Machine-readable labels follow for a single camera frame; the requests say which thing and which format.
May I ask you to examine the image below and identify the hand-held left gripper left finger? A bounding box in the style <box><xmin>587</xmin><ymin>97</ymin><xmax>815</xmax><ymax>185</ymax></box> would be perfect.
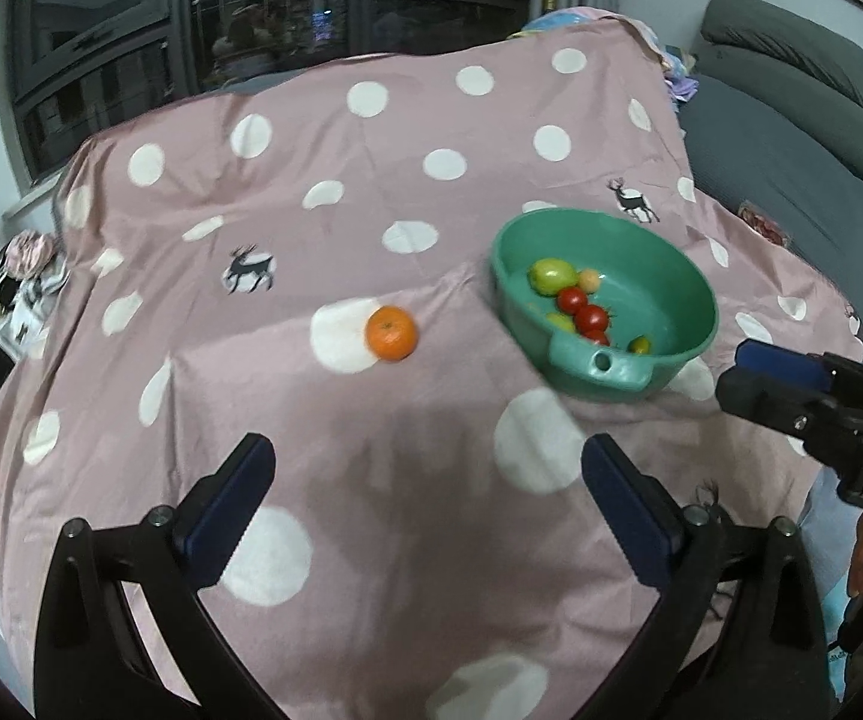
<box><xmin>34</xmin><ymin>433</ymin><xmax>286</xmax><ymax>720</ymax></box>

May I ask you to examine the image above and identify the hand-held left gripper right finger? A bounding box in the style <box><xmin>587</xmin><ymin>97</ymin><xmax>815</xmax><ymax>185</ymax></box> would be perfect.
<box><xmin>581</xmin><ymin>433</ymin><xmax>833</xmax><ymax>720</ymax></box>

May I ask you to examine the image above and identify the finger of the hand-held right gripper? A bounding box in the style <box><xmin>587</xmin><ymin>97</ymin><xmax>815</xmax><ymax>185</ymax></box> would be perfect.
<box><xmin>716</xmin><ymin>366</ymin><xmax>863</xmax><ymax>466</ymax></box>
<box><xmin>735</xmin><ymin>340</ymin><xmax>863</xmax><ymax>421</ymax></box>

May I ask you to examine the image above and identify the green plastic basin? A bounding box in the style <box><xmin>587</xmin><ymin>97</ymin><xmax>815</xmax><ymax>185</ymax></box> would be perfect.
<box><xmin>489</xmin><ymin>208</ymin><xmax>718</xmax><ymax>403</ymax></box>

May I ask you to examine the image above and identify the light blue sheet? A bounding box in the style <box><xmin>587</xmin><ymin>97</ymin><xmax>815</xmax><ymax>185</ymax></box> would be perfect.
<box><xmin>798</xmin><ymin>465</ymin><xmax>852</xmax><ymax>691</ymax></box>

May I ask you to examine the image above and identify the red patterned pouch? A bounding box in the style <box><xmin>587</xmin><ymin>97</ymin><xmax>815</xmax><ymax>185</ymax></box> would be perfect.
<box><xmin>738</xmin><ymin>201</ymin><xmax>788</xmax><ymax>245</ymax></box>

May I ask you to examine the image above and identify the grey sofa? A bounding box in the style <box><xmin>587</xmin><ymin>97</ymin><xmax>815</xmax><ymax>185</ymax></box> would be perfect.
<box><xmin>678</xmin><ymin>0</ymin><xmax>863</xmax><ymax>368</ymax></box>

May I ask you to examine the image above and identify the orange mandarin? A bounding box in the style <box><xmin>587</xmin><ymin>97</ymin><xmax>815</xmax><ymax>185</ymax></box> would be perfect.
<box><xmin>365</xmin><ymin>305</ymin><xmax>419</xmax><ymax>363</ymax></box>

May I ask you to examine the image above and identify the white printed bag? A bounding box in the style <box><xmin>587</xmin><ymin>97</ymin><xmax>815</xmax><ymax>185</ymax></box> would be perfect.
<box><xmin>0</xmin><ymin>270</ymin><xmax>73</xmax><ymax>361</ymax></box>

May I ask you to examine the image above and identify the purple cloth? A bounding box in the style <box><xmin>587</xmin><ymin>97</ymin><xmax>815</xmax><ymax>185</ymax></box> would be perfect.
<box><xmin>660</xmin><ymin>52</ymin><xmax>702</xmax><ymax>102</ymax></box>

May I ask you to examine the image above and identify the pile of pink clothes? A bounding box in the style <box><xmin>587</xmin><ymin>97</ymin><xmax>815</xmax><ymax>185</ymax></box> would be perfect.
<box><xmin>0</xmin><ymin>232</ymin><xmax>61</xmax><ymax>275</ymax></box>

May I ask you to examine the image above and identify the pink polka dot blanket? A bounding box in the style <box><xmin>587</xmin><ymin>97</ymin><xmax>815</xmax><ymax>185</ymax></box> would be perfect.
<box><xmin>0</xmin><ymin>9</ymin><xmax>863</xmax><ymax>720</ymax></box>

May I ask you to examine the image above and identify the colourful cloth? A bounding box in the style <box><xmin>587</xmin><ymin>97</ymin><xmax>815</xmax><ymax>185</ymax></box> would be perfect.
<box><xmin>510</xmin><ymin>6</ymin><xmax>627</xmax><ymax>35</ymax></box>

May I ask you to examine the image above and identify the dark framed window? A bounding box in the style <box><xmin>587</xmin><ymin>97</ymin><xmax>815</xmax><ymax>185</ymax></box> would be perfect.
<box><xmin>7</xmin><ymin>0</ymin><xmax>541</xmax><ymax>185</ymax></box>

